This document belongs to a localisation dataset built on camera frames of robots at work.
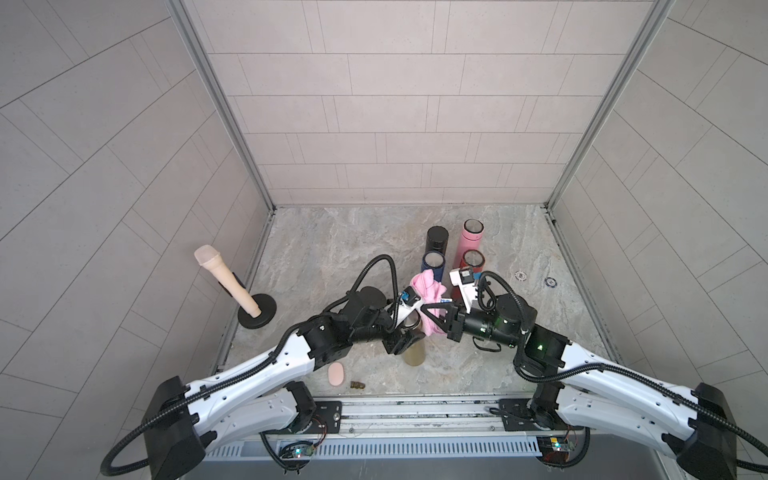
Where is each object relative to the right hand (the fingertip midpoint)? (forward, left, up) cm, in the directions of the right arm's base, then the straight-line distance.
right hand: (423, 316), depth 64 cm
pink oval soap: (-5, +23, -21) cm, 31 cm away
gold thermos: (-2, +2, -17) cm, 17 cm away
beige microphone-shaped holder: (+9, +42, -10) cm, 44 cm away
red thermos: (+16, -15, -3) cm, 22 cm away
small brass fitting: (-7, +17, -22) cm, 29 cm away
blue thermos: (+16, -5, -3) cm, 17 cm away
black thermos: (+24, -7, -3) cm, 25 cm away
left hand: (+2, 0, -7) cm, 7 cm away
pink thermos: (+25, -16, -5) cm, 30 cm away
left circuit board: (-20, +30, -20) cm, 41 cm away
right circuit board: (-23, -28, -25) cm, 44 cm away
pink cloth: (+3, -1, +5) cm, 6 cm away
